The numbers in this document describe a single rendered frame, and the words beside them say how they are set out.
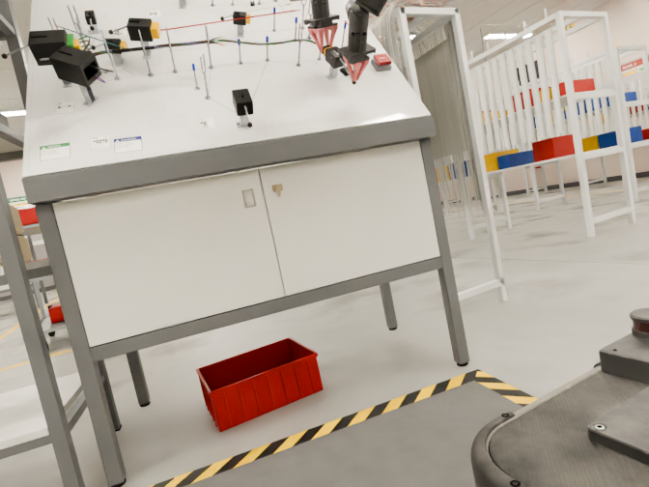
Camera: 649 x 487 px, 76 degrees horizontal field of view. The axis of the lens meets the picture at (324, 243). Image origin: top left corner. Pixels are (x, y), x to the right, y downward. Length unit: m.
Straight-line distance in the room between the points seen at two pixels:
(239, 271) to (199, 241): 0.14
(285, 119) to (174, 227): 0.46
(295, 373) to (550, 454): 0.97
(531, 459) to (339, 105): 1.08
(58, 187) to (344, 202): 0.78
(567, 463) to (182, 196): 1.05
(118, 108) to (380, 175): 0.82
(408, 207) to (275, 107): 0.53
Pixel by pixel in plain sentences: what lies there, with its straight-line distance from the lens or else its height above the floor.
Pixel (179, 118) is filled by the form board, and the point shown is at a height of 0.98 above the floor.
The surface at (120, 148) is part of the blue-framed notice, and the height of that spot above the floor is 0.91.
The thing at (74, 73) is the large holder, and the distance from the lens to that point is 1.36.
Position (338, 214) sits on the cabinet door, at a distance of 1.31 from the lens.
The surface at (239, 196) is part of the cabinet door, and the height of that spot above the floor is 0.72.
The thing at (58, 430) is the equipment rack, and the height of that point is 0.22.
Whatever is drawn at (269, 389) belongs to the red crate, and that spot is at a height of 0.08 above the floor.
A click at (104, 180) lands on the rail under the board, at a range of 1.23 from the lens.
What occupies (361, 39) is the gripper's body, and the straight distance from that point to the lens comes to 1.34.
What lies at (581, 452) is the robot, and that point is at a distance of 0.73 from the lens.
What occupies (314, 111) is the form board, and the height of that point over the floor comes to 0.94.
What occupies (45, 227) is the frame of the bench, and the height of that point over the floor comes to 0.74.
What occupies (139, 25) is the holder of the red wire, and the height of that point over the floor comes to 1.30.
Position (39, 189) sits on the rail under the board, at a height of 0.83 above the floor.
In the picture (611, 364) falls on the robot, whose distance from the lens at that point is 0.94.
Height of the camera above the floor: 0.64
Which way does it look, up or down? 5 degrees down
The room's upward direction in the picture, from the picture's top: 12 degrees counter-clockwise
